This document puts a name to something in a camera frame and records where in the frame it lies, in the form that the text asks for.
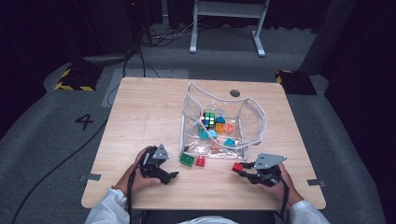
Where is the grey flat stand base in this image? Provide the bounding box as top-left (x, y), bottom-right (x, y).
top-left (83, 52), bottom-right (138, 65)

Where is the green toy brick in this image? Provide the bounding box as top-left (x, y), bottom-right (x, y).
top-left (178, 153), bottom-right (196, 168)

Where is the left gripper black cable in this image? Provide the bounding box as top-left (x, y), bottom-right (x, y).
top-left (126, 169), bottom-right (138, 224)

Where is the person's right hand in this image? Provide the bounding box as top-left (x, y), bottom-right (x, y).
top-left (257, 162), bottom-right (304, 207)

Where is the grey tape piece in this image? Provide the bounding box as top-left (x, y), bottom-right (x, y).
top-left (306, 178), bottom-right (327, 188)
top-left (78, 173), bottom-right (102, 182)

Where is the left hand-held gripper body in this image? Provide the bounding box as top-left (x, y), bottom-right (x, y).
top-left (139, 143), bottom-right (171, 178)

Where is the long black floor cable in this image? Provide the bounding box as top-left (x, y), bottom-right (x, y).
top-left (10, 118), bottom-right (109, 224)

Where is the white metal stand frame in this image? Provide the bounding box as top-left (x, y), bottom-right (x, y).
top-left (189, 0), bottom-right (271, 58)

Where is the person's left hand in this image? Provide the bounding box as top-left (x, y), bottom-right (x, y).
top-left (115, 147), bottom-right (163, 197)

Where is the grey curtain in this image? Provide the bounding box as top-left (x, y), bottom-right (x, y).
top-left (298, 0), bottom-right (358, 76)

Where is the tangle of floor cables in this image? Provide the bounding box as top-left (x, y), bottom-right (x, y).
top-left (136, 18), bottom-right (200, 48)

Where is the person's white shirt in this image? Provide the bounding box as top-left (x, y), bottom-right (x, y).
top-left (178, 216), bottom-right (239, 224)

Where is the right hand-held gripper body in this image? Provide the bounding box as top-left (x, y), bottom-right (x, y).
top-left (253, 152), bottom-right (288, 188)

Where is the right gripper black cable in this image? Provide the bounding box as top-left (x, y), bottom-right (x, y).
top-left (277, 176), bottom-right (291, 224)

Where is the multicoloured puzzle cube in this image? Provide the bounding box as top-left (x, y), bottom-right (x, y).
top-left (199, 111), bottom-right (217, 131)

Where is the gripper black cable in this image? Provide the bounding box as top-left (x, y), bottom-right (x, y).
top-left (126, 169), bottom-right (138, 224)
top-left (277, 176), bottom-right (291, 224)

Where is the black yellow-striped floor base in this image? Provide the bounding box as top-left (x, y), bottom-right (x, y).
top-left (54, 63), bottom-right (105, 92)
top-left (275, 69), bottom-right (318, 96)

